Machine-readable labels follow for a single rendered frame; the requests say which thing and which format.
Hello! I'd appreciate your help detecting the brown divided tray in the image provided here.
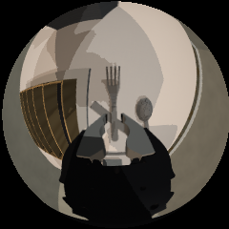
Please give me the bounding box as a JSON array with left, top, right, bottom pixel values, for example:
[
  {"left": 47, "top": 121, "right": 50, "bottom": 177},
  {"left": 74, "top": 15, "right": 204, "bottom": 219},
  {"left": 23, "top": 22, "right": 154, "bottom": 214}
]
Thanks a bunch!
[{"left": 20, "top": 78, "right": 79, "bottom": 160}]

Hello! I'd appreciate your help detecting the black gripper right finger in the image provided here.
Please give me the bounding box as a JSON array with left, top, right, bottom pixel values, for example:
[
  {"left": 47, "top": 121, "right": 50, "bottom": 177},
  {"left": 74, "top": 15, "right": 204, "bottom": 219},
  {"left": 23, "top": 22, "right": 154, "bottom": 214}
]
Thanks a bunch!
[{"left": 121, "top": 113, "right": 176, "bottom": 179}]

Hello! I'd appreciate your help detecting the silver spoon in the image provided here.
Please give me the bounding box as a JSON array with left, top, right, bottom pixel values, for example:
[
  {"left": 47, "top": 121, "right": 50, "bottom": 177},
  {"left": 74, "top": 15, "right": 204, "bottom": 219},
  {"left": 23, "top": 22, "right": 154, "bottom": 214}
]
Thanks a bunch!
[{"left": 136, "top": 97, "right": 153, "bottom": 130}]

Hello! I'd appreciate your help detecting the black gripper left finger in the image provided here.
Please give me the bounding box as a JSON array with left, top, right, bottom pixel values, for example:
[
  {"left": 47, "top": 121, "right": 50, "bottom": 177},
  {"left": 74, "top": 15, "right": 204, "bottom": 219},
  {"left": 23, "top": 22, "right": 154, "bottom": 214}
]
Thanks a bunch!
[{"left": 59, "top": 114, "right": 107, "bottom": 184}]

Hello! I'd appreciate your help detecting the silver fork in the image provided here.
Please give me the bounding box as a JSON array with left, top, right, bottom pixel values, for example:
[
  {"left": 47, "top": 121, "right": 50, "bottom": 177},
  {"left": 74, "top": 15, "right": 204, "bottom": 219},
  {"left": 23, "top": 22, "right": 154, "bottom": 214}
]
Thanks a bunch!
[{"left": 106, "top": 66, "right": 120, "bottom": 141}]

